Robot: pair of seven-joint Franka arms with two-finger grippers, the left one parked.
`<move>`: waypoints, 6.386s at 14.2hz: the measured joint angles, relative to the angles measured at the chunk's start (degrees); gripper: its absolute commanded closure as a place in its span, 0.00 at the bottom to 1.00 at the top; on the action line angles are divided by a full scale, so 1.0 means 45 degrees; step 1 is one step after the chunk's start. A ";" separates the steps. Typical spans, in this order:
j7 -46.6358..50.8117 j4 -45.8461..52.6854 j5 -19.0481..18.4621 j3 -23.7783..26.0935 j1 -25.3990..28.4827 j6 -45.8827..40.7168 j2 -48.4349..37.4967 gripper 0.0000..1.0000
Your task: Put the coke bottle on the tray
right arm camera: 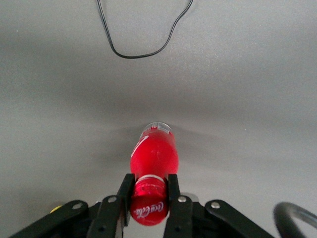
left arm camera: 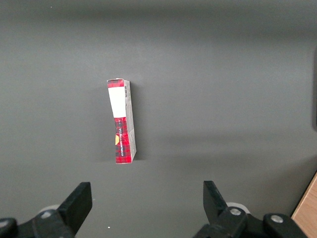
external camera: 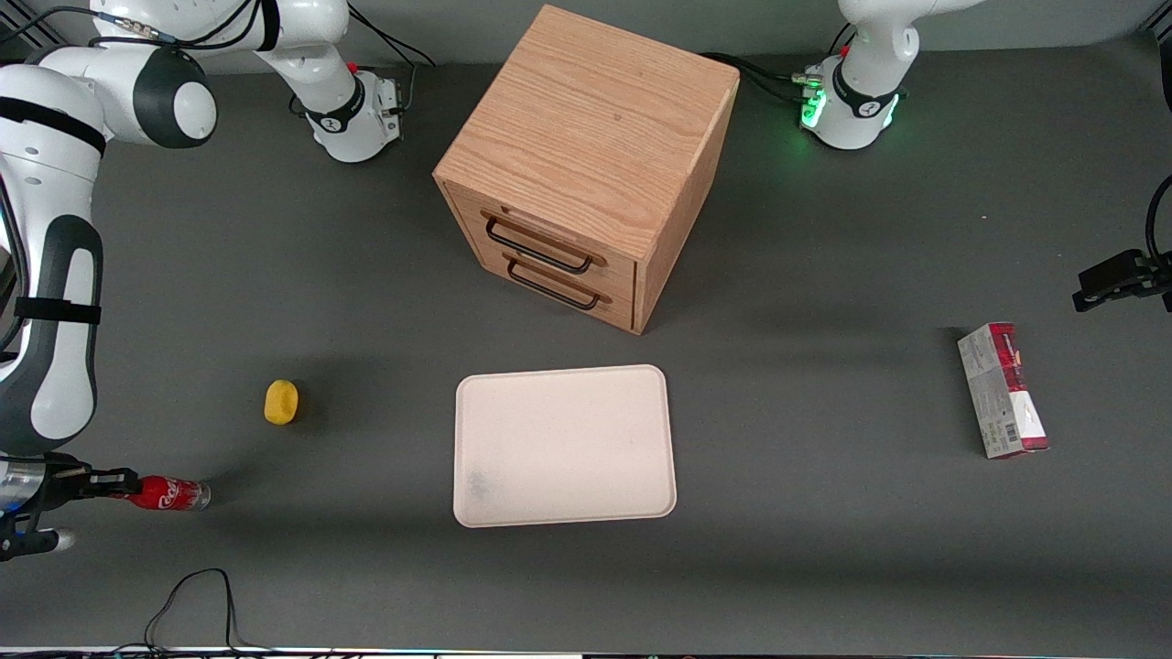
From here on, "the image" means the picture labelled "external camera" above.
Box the black arm base cable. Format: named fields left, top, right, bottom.
left=348, top=7, right=438, bottom=115
left=700, top=52, right=808, bottom=103

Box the wooden drawer cabinet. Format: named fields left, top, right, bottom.
left=433, top=5, right=741, bottom=336

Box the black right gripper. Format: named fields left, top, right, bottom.
left=0, top=455, right=141, bottom=541

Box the red tartan cardboard box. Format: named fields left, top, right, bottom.
left=958, top=322, right=1050, bottom=459

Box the red coke bottle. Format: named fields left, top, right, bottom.
left=126, top=476, right=212, bottom=513

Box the black wire drawer handle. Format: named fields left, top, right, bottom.
left=483, top=214, right=596, bottom=275
left=505, top=257, right=604, bottom=311

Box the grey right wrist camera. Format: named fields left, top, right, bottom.
left=0, top=528, right=77, bottom=562

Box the black right arm base cable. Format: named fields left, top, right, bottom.
left=348, top=7, right=438, bottom=115

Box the wooden drawer front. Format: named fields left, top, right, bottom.
left=444, top=181, right=639, bottom=297
left=449, top=212, right=637, bottom=332

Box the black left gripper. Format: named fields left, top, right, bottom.
left=1073, top=251, right=1172, bottom=313

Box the beige plastic tray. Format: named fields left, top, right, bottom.
left=453, top=364, right=678, bottom=529

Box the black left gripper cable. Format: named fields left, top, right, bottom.
left=1145, top=174, right=1172, bottom=266

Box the yellow lemon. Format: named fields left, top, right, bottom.
left=264, top=379, right=300, bottom=426

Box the black left arm base cable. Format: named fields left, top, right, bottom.
left=700, top=52, right=808, bottom=103

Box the thin black looped cable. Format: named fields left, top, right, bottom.
left=110, top=568, right=276, bottom=656

